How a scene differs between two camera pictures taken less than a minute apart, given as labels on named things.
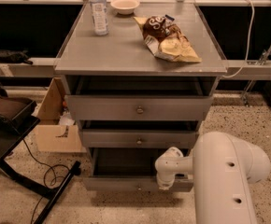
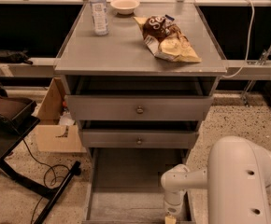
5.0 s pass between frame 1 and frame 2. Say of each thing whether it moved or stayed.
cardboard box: stayed
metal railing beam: stayed
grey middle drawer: stayed
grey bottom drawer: moved
